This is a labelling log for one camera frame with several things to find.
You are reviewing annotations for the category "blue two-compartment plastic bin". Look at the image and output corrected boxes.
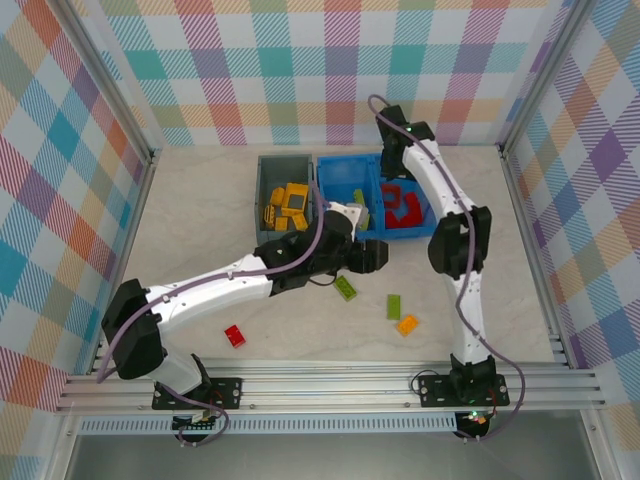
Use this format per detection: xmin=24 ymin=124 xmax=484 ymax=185
xmin=316 ymin=152 xmax=436 ymax=241

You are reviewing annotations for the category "red angled lego piece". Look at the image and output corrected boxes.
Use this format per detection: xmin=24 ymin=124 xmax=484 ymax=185
xmin=387 ymin=193 xmax=425 ymax=227

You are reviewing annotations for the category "grey plastic bin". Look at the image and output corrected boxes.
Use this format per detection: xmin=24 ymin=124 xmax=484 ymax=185
xmin=256 ymin=153 xmax=317 ymax=236

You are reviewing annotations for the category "small left circuit board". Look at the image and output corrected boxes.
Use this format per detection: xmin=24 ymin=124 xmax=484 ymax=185
xmin=172 ymin=413 xmax=217 ymax=432

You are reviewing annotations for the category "orange lego window frame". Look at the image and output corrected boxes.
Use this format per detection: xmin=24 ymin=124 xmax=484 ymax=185
xmin=282 ymin=182 xmax=311 ymax=215

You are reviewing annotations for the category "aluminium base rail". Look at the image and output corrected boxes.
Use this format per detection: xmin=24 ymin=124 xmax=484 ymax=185
xmin=54 ymin=359 xmax=609 ymax=414

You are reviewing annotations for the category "aluminium upright frame post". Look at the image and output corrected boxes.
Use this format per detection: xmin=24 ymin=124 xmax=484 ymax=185
xmin=58 ymin=0 xmax=164 ymax=164
xmin=498 ymin=0 xmax=599 ymax=151

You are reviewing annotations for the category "white slotted cable duct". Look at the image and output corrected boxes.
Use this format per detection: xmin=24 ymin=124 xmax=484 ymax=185
xmin=79 ymin=417 xmax=459 ymax=435

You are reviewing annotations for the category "aluminium side rail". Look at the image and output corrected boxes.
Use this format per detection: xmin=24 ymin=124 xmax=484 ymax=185
xmin=498 ymin=144 xmax=574 ymax=369

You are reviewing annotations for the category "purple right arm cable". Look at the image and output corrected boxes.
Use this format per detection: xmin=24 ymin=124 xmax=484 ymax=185
xmin=367 ymin=93 xmax=526 ymax=444

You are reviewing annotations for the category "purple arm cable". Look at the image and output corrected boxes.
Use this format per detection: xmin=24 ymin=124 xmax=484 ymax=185
xmin=367 ymin=93 xmax=526 ymax=444
xmin=97 ymin=179 xmax=334 ymax=449

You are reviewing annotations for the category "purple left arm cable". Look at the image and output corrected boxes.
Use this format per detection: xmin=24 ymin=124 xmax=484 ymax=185
xmin=97 ymin=179 xmax=334 ymax=449

